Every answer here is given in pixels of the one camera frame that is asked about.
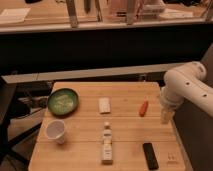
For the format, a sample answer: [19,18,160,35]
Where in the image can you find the white rectangular sponge block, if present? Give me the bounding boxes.
[99,98,111,114]

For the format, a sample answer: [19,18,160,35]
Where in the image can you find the white paper cup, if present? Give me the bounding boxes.
[45,120,65,144]

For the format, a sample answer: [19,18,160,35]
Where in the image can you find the green ceramic bowl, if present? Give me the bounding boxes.
[47,88,79,117]

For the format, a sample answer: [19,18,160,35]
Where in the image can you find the black office chair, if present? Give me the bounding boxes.
[0,75,43,166]

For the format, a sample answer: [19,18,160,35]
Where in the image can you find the small white bottle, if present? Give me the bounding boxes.
[102,122,112,143]

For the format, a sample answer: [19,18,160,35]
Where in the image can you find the white paper sheet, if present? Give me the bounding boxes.
[0,8,30,24]

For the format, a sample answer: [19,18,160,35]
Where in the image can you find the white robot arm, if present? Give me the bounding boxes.
[159,61,213,124]

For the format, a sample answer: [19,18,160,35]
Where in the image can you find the black remote control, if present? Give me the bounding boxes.
[143,143,159,170]

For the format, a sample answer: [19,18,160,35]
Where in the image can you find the orange pepper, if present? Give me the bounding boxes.
[139,100,149,117]

